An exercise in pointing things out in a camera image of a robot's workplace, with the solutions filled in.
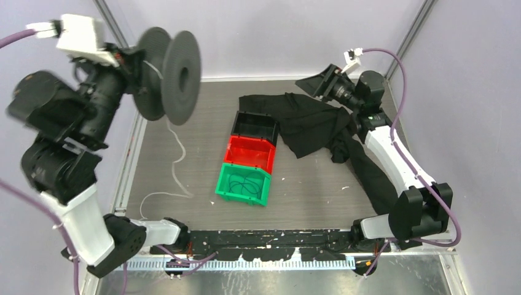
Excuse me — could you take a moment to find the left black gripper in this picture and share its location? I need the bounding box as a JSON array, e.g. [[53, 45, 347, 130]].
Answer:
[[76, 39, 151, 141]]

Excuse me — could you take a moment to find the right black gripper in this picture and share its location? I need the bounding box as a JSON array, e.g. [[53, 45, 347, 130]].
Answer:
[[296, 63, 363, 112]]

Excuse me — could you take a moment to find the grey perforated cable spool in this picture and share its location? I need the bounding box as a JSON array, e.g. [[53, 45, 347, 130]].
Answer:
[[133, 27, 202, 125]]

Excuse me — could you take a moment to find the white cable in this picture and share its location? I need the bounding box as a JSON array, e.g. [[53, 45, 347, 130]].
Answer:
[[139, 61, 194, 221]]

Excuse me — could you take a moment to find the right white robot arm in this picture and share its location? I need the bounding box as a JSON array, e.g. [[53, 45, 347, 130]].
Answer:
[[295, 65, 453, 253]]

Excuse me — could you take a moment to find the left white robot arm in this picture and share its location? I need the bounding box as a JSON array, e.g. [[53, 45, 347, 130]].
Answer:
[[7, 48, 201, 278]]

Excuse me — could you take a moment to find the black cloth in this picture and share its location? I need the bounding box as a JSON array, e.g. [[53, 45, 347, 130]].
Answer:
[[239, 93, 398, 215]]

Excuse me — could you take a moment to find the black plastic bin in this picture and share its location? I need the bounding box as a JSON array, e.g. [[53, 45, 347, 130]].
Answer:
[[230, 111, 280, 146]]

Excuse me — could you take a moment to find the red plastic bin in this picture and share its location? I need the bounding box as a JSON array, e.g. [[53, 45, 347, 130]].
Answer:
[[224, 135, 276, 175]]

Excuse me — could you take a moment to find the green plastic bin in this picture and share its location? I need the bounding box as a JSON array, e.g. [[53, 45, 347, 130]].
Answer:
[[215, 163, 272, 207]]

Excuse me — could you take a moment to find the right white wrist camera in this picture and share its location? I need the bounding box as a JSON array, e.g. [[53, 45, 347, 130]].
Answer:
[[342, 48, 363, 75]]

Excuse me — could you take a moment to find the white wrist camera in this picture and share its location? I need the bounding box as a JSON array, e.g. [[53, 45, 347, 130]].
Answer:
[[26, 14, 119, 68], [342, 48, 363, 75]]

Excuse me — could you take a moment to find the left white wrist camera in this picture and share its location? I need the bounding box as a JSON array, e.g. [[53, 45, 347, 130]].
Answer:
[[26, 14, 119, 68]]

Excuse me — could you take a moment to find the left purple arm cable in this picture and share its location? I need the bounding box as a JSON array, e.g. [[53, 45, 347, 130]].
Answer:
[[0, 28, 82, 295]]

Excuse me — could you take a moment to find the dark blue cable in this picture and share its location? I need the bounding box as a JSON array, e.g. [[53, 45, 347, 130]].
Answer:
[[227, 174, 261, 196]]

